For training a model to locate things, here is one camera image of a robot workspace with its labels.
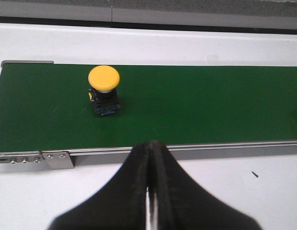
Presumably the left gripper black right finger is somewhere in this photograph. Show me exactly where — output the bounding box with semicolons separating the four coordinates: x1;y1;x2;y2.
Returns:
148;141;261;230

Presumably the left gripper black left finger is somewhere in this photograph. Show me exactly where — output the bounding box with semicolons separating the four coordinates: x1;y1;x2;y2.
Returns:
49;142;149;230

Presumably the yellow push button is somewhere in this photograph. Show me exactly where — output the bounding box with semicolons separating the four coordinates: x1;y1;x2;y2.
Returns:
88;65;120;117

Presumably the grey stone counter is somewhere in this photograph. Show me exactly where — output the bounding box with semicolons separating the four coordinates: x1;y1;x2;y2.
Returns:
0;0;297;30

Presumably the aluminium conveyor frame rail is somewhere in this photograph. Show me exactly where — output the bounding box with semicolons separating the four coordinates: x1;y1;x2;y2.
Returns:
0;60;297;164

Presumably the left metal conveyor bracket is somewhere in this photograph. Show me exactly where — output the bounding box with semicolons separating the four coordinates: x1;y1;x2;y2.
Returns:
42;151;74;170

